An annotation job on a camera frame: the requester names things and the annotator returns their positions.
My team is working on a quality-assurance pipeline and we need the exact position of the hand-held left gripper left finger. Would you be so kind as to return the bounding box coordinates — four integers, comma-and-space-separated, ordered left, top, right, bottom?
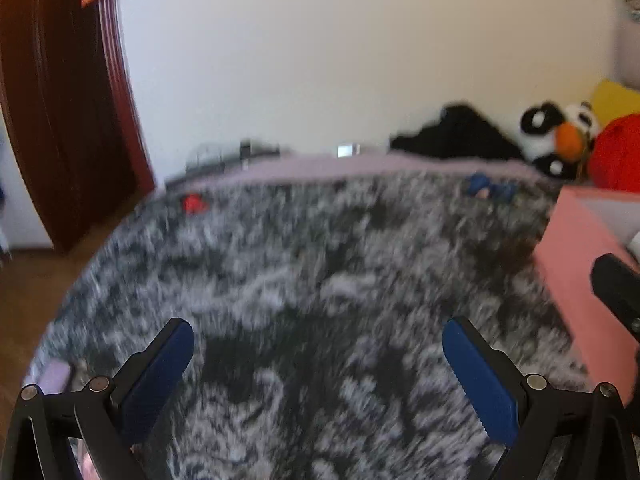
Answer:
0, 317, 196, 480

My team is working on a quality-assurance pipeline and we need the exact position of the lilac bed cover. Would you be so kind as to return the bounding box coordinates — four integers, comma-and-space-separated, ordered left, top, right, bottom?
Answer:
165, 152, 561, 196

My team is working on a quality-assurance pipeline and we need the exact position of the red cushion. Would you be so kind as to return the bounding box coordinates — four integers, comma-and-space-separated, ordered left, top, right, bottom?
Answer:
587, 114, 640, 193

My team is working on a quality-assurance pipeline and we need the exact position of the panda plush toy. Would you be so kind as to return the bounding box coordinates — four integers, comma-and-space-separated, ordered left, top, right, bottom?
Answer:
520, 102, 603, 179

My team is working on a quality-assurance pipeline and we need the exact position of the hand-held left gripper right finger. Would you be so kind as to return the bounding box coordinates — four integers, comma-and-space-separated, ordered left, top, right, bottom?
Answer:
442, 316, 640, 480

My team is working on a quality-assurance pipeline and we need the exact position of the blue toy figure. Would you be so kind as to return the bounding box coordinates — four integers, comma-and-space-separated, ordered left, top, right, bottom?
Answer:
466, 173, 518, 204

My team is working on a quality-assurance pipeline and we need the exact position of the yellow cushion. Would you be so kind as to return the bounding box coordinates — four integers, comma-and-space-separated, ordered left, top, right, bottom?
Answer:
590, 79, 640, 127

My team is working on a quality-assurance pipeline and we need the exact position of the dark wooden door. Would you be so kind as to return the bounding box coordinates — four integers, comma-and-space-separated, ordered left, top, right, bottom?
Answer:
0, 0, 157, 256

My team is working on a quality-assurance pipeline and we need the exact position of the grey marbled desktop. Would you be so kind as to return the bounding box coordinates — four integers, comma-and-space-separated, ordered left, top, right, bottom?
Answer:
25, 170, 626, 480

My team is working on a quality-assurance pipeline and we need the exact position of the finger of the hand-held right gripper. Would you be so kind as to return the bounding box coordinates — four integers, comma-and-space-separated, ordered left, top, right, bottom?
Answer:
590, 254, 640, 346

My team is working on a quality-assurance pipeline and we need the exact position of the black cloth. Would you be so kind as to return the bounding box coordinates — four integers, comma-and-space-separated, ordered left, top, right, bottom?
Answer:
390, 103, 532, 163

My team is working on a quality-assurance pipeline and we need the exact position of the pink storage box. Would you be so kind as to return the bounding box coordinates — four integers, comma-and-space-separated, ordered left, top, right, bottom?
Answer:
532, 186, 640, 406

